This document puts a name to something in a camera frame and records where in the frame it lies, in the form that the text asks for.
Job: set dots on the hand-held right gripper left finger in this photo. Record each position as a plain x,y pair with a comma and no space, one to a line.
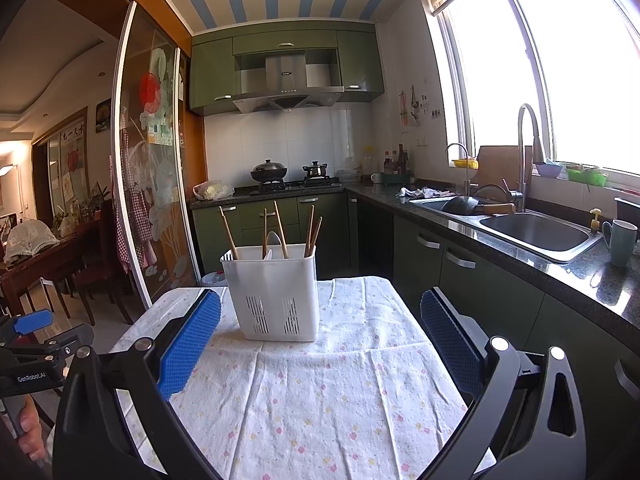
190,342

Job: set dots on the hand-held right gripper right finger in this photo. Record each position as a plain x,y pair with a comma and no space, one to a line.
450,342

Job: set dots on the wall calendar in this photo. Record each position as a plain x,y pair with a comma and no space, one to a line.
74,160

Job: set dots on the white plastic utensil holder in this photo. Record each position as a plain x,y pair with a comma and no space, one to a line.
272,300

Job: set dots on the purple plastic bowl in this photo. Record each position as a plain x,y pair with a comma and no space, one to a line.
549,170

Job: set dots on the green base cabinets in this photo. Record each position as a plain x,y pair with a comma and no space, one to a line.
420,270

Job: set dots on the tall steel kitchen faucet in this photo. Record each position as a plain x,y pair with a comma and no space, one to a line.
522,160

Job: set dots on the dark wooden dining chair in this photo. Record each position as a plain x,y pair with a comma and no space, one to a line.
102,260

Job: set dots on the ridged red-tipped wooden chopstick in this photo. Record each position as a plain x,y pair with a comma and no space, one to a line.
280,230
264,235

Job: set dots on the dark condiment bottles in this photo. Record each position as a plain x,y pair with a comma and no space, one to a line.
397,160

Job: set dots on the yellow pump bottle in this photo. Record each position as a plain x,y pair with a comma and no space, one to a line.
594,220

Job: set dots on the kitchen window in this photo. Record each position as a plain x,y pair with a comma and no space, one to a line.
575,60

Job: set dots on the crumpled dish rag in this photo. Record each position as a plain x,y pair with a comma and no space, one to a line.
425,192

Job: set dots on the framed wall picture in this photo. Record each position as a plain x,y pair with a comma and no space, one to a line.
103,117

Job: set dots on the yellow sponge holder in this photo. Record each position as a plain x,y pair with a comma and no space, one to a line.
465,163

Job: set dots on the plain light bamboo chopstick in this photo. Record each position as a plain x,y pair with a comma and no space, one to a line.
229,235

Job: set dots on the white floral table cloth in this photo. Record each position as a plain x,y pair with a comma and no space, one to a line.
310,395

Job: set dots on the green wall cabinets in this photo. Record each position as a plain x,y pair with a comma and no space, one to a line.
360,60

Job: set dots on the small steel faucet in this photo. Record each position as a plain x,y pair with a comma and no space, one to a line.
465,170

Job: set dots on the black gas stove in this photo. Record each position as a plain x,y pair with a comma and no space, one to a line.
295,185

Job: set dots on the dark granite countertop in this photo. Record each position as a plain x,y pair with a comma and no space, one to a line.
575,280

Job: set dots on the brown bamboo chopstick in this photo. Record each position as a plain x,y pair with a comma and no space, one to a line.
310,232
316,237

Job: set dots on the flower printed sliding glass door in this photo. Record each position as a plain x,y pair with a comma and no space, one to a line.
160,160

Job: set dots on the stainless steel sink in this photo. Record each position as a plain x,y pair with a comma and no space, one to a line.
530,232

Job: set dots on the white plastic bag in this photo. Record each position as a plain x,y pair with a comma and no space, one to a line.
212,191

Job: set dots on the green mug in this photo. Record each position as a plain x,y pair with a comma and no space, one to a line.
622,242

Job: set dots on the white lace food cover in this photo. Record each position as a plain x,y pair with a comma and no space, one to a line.
30,242

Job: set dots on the red checkered apron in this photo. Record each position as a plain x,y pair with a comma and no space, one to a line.
134,210

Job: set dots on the stainless steel range hood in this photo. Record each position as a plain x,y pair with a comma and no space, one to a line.
287,82

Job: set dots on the dark wooden dining table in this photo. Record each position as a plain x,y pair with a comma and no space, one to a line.
45,265

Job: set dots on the black wok with lid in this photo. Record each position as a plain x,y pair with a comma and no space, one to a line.
269,170

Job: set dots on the green plastic basket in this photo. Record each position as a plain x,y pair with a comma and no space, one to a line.
587,176

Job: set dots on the person's left hand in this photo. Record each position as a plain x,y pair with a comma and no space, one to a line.
35,435

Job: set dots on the white plastic soup spoon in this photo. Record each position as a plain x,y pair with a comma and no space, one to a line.
274,247

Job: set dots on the wooden cutting board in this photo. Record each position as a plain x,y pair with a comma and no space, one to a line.
500,165

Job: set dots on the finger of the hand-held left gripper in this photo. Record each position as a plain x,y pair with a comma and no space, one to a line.
70,340
32,322

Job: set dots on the clear oil bottle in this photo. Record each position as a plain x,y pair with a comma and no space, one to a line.
368,165

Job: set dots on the small black cooking pot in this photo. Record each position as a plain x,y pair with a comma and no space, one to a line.
314,170

